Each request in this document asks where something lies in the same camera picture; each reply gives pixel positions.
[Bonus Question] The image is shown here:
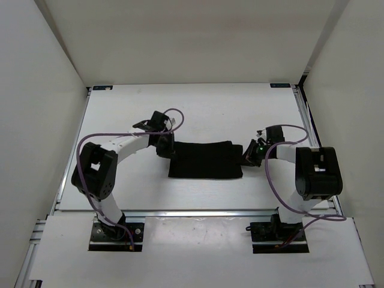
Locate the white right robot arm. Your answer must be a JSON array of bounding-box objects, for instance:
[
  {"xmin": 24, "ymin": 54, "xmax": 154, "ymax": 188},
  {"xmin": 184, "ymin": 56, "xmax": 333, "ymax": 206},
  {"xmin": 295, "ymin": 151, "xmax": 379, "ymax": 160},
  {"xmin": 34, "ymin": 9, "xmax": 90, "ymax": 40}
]
[{"xmin": 242, "ymin": 137, "xmax": 344, "ymax": 240}]

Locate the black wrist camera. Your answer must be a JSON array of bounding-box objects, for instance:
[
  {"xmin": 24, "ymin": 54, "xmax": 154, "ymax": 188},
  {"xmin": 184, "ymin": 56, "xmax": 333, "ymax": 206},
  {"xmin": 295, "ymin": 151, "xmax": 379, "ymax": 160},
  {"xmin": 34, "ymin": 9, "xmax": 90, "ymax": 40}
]
[
  {"xmin": 256, "ymin": 125, "xmax": 285, "ymax": 145},
  {"xmin": 133, "ymin": 111, "xmax": 170, "ymax": 132}
]

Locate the blue table label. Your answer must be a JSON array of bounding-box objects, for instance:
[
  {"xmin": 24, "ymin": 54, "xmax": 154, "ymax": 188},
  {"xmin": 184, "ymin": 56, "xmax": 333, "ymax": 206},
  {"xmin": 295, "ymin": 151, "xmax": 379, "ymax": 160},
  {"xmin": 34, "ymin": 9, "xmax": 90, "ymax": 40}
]
[
  {"xmin": 270, "ymin": 83, "xmax": 291, "ymax": 88},
  {"xmin": 92, "ymin": 85, "xmax": 113, "ymax": 91}
]

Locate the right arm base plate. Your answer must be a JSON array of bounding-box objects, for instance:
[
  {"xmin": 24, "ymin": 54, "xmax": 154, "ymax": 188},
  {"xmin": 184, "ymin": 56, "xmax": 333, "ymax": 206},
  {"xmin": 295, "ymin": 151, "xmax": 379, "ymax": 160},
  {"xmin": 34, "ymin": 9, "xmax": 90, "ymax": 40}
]
[{"xmin": 245, "ymin": 220, "xmax": 310, "ymax": 254}]

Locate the blue right table label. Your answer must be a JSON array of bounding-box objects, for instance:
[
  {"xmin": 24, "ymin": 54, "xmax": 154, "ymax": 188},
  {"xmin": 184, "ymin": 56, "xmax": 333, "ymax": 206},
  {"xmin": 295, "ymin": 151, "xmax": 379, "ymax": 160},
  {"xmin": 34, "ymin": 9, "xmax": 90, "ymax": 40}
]
[{"xmin": 270, "ymin": 83, "xmax": 291, "ymax": 88}]

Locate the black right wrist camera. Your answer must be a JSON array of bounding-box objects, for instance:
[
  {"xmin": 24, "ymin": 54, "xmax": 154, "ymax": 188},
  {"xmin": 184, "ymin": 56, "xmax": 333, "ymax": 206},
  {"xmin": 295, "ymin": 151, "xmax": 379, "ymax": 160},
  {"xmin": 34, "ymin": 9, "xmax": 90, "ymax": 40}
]
[{"xmin": 256, "ymin": 125, "xmax": 285, "ymax": 145}]

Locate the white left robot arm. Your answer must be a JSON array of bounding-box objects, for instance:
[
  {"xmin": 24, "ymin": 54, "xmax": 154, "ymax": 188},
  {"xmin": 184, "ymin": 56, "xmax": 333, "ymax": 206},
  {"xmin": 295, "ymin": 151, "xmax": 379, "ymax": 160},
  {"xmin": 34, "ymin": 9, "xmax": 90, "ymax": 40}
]
[{"xmin": 71, "ymin": 131, "xmax": 174, "ymax": 240}]

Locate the blue left table label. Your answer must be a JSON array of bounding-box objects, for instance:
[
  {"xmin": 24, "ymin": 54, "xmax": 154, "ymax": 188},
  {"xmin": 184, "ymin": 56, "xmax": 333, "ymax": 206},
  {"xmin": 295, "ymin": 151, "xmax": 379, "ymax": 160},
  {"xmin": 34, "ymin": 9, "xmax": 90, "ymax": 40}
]
[{"xmin": 92, "ymin": 85, "xmax": 113, "ymax": 91}]

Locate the white front cover board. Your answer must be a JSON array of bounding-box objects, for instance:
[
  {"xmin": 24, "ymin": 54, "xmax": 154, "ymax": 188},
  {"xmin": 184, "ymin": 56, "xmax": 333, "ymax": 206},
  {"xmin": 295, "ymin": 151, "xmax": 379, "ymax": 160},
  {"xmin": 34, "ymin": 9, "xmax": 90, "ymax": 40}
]
[{"xmin": 30, "ymin": 216, "xmax": 374, "ymax": 287}]

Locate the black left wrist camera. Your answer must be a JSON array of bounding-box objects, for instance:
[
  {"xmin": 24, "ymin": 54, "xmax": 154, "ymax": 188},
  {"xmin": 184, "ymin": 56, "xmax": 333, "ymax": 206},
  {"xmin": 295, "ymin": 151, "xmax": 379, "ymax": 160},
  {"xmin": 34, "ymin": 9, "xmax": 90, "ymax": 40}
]
[{"xmin": 133, "ymin": 111, "xmax": 170, "ymax": 132}]

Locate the black skirt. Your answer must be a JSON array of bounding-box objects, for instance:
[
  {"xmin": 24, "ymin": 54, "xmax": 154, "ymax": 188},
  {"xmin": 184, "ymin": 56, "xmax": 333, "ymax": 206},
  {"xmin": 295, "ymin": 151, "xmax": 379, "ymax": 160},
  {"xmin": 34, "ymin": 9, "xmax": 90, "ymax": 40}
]
[{"xmin": 168, "ymin": 141, "xmax": 243, "ymax": 180}]

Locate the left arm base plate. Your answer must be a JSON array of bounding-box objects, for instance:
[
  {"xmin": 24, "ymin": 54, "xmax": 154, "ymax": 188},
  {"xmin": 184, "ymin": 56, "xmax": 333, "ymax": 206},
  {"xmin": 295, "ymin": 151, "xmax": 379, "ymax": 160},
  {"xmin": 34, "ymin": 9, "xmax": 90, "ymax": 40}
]
[{"xmin": 88, "ymin": 219, "xmax": 145, "ymax": 252}]

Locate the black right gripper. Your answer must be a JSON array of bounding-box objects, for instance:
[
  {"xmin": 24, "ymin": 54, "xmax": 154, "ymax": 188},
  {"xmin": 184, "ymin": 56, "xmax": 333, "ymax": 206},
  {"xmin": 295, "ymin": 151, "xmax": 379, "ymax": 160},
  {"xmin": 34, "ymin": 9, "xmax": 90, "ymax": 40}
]
[{"xmin": 236, "ymin": 139, "xmax": 272, "ymax": 167}]

